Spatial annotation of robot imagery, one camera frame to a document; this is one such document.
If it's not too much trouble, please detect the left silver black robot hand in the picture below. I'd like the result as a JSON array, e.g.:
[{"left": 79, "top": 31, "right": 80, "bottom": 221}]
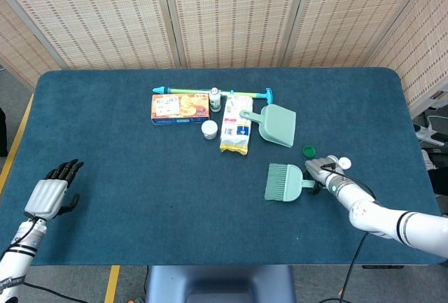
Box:
[{"left": 24, "top": 158, "right": 85, "bottom": 220}]

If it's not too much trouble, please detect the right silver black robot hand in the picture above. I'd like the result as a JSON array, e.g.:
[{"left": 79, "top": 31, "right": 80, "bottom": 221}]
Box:
[{"left": 304, "top": 157, "right": 346, "bottom": 195}]

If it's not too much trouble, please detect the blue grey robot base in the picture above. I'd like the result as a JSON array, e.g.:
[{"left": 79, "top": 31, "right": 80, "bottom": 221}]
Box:
[{"left": 145, "top": 265, "right": 297, "bottom": 303}]

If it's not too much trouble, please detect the small white green bottle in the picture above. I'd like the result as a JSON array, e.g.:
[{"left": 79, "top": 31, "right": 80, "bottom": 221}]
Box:
[{"left": 209, "top": 87, "right": 222, "bottom": 113}]

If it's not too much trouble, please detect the green plastic dustpan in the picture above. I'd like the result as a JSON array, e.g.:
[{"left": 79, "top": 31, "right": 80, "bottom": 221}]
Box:
[{"left": 239, "top": 104, "right": 298, "bottom": 148}]

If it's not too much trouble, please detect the black object beside table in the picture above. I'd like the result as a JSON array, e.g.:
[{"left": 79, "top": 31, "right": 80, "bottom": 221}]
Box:
[{"left": 0, "top": 106, "right": 10, "bottom": 157}]

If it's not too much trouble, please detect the white and yellow snack bag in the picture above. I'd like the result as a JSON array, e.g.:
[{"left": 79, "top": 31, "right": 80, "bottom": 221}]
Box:
[{"left": 219, "top": 94, "right": 253, "bottom": 156}]

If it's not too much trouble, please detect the blue felt table cover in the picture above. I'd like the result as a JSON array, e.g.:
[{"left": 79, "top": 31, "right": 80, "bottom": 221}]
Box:
[{"left": 0, "top": 67, "right": 442, "bottom": 267}]

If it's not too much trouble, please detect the white device on floor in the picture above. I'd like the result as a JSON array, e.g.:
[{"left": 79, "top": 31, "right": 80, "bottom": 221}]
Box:
[{"left": 412, "top": 115, "right": 448, "bottom": 147}]

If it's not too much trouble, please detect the small white plastic jar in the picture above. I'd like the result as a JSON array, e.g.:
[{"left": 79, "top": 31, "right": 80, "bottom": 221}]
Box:
[{"left": 201, "top": 120, "right": 218, "bottom": 141}]

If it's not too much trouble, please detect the black equipment beside table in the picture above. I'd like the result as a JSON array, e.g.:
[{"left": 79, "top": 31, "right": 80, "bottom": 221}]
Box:
[{"left": 421, "top": 147, "right": 448, "bottom": 195}]

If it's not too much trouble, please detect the woven bamboo screen panel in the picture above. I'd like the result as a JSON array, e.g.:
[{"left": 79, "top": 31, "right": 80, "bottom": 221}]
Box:
[
  {"left": 0, "top": 0, "right": 181, "bottom": 70},
  {"left": 0, "top": 0, "right": 62, "bottom": 89},
  {"left": 162, "top": 0, "right": 311, "bottom": 69},
  {"left": 283, "top": 0, "right": 437, "bottom": 69},
  {"left": 369, "top": 0, "right": 448, "bottom": 118}
]

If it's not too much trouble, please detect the orange and blue cookie box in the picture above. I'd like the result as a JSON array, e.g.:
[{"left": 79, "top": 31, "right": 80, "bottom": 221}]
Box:
[{"left": 150, "top": 93, "right": 211, "bottom": 127}]

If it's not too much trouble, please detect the teal green water pump toy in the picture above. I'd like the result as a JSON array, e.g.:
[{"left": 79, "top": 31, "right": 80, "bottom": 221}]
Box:
[{"left": 152, "top": 85, "right": 275, "bottom": 106}]

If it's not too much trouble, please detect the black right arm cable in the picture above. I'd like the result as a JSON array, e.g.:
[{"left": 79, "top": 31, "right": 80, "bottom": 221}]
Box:
[{"left": 321, "top": 164, "right": 379, "bottom": 303}]

